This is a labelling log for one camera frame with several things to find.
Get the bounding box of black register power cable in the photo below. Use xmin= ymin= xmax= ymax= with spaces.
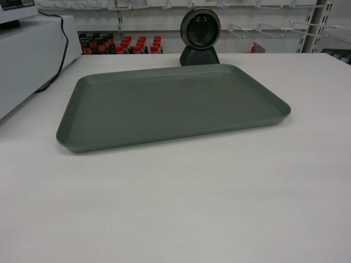
xmin=35 ymin=10 xmax=69 ymax=93

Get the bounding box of black round barcode scanner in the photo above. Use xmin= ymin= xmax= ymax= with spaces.
xmin=179 ymin=7 xmax=221 ymax=66

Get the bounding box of grey rectangular serving tray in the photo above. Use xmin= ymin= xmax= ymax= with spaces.
xmin=56 ymin=64 xmax=291 ymax=152

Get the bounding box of white cash register box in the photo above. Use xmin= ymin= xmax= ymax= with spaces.
xmin=1 ymin=1 xmax=82 ymax=117

